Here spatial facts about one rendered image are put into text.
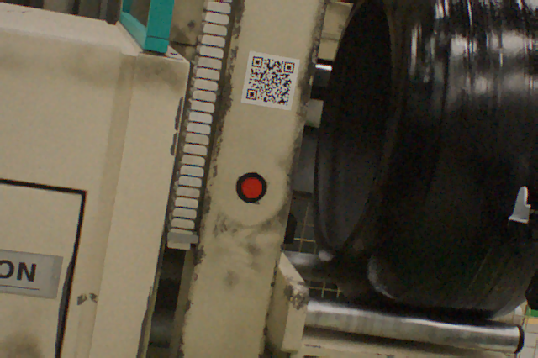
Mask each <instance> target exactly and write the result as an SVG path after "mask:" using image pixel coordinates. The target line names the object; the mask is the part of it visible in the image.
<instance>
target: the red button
mask: <svg viewBox="0 0 538 358"><path fill-rule="evenodd" d="M241 191H242V192H243V194H244V195H245V196H246V197H248V198H254V197H257V196H258V195H259V194H260V193H261V184H260V183H259V181H258V180H257V179H256V178H254V177H249V178H246V179H245V181H244V182H243V183H242V186H241Z"/></svg>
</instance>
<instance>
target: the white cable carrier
mask: <svg viewBox="0 0 538 358"><path fill-rule="evenodd" d="M224 2H227V3H224ZM231 2H232V0H211V1H209V0H207V1H205V2H204V3H203V8H204V9H207V10H210V12H209V11H204V12H203V13H202V20H204V21H206V22H208V23H205V22H203V23H201V24H200V30H201V31H203V32H205V33H200V34H199V35H198V42H201V43H202V44H203V45H202V44H200V45H198V46H197V50H196V51H197V52H198V53H199V54H200V55H196V56H195V63H196V64H198V65H197V66H195V67H193V74H195V75H196V76H193V77H192V80H191V83H192V84H193V85H194V87H191V89H190V92H189V95H191V96H192V97H190V98H189V99H188V102H187V105H188V106H190V108H188V109H187V111H186V115H187V116H188V119H186V120H185V122H184V127H186V128H187V129H184V130H183V133H182V136H183V137H184V138H185V139H184V140H182V142H181V147H182V149H183V150H181V151H180V154H179V158H181V161H179V162H178V165H177V168H179V170H180V171H177V174H176V178H177V180H178V182H175V184H174V189H175V190H176V191H175V192H174V193H173V196H171V198H173V199H174V202H171V206H170V209H171V213H169V217H168V219H169V220H170V222H169V223H168V224H167V228H168V230H169V232H175V233H181V234H193V235H197V233H198V232H197V230H195V229H193V226H194V222H193V219H195V217H196V211H195V208H196V207H197V205H198V201H197V199H196V197H198V194H199V190H198V189H197V187H201V186H202V180H201V178H199V177H200V176H203V168H202V166H204V164H205V159H204V158H203V155H206V154H207V149H206V148H205V145H207V144H208V136H207V135H206V134H209V133H210V127H209V126H208V125H207V124H211V123H212V116H211V114H210V113H212V112H213V111H214V105H213V104H212V103H211V102H215V98H216V96H219V97H221V92H222V87H218V83H217V82H216V81H214V80H218V79H219V72H218V71H216V70H215V69H221V65H222V63H221V61H220V60H219V59H217V58H216V57H218V58H222V57H223V53H224V52H223V50H221V49H220V48H219V47H224V44H225V40H224V39H223V38H221V37H219V36H220V35H226V33H227V29H226V27H224V26H222V25H221V24H228V22H229V18H228V16H226V14H222V13H229V12H230V5H229V4H228V3H231ZM214 23H215V24H214ZM217 46H218V47H217ZM212 91H213V92H212ZM165 239H166V237H165ZM166 243H167V247H168V248H173V249H181V250H190V246H191V245H190V242H184V241H177V240H167V239H166Z"/></svg>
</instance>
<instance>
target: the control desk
mask: <svg viewBox="0 0 538 358"><path fill-rule="evenodd" d="M189 68H190V62H189V61H187V60H186V59H185V58H184V57H183V56H180V55H179V54H178V53H177V52H176V51H174V50H173V49H172V48H171V47H170V46H168V51H167V53H160V52H154V51H148V50H145V49H144V47H143V46H142V45H141V44H140V42H138V41H137V40H136V39H135V38H134V36H133V35H132V34H131V33H130V32H129V31H128V29H127V28H126V27H125V26H124V24H122V23H121V22H117V23H116V24H115V25H112V24H108V23H107V22H106V21H100V20H96V19H90V18H85V17H80V16H75V15H70V14H64V13H55V12H50V11H45V10H40V9H39V8H29V7H25V6H19V5H13V4H8V3H0V358H140V357H141V351H142V345H143V340H144V335H145V330H146V324H147V319H148V313H149V307H150V298H151V293H152V287H153V281H154V276H155V273H156V266H157V261H158V255H159V250H160V245H161V235H162V230H163V224H164V219H165V214H166V204H167V199H168V193H169V188H170V183H171V177H172V173H173V167H174V162H175V157H176V152H177V141H178V136H179V131H180V126H181V121H182V110H183V105H184V100H185V94H186V88H187V79H188V73H189Z"/></svg>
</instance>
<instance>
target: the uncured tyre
mask: <svg viewBox="0 0 538 358"><path fill-rule="evenodd" d="M530 174H534V175H538V0H356V1H355V3H354V5H353V7H352V8H351V10H350V12H349V14H348V16H347V20H346V22H345V25H344V28H343V29H342V32H341V35H340V40H339V43H338V45H337V48H336V52H335V56H334V60H333V64H331V67H330V73H329V76H328V80H327V84H326V88H325V93H324V101H323V105H322V109H321V115H320V121H319V131H318V137H317V144H316V152H315V161H314V189H313V211H314V234H315V240H316V245H317V251H318V254H319V259H320V262H321V264H322V266H323V268H324V270H325V271H326V272H327V274H328V276H329V277H330V279H331V280H332V281H334V282H335V284H336V285H337V287H338V288H339V289H340V290H341V291H342V292H343V293H344V295H345V296H346V298H348V299H349V300H351V301H352V302H354V303H368V304H374V305H381V306H389V307H395V308H409V309H410V310H415V311H422V312H430V313H443V314H450V315H456V316H464V317H471V319H485V320H492V319H500V318H502V317H504V316H506V315H508V314H509V313H511V312H513V311H514V310H515V309H516V308H517V307H518V306H519V305H520V304H522V303H523V302H524V301H525V300H526V298H525V291H526V289H527V287H528V285H529V283H530V280H531V278H532V277H533V275H534V274H535V272H536V271H537V269H538V242H537V241H533V240H527V239H526V238H525V236H524V235H519V234H513V233H510V232H507V229H508V228H509V222H508V221H509V217H511V216H512V215H513V213H514V207H515V204H516V200H517V197H518V194H519V190H520V189H521V188H522V187H526V188H527V192H528V190H529V185H530Z"/></svg>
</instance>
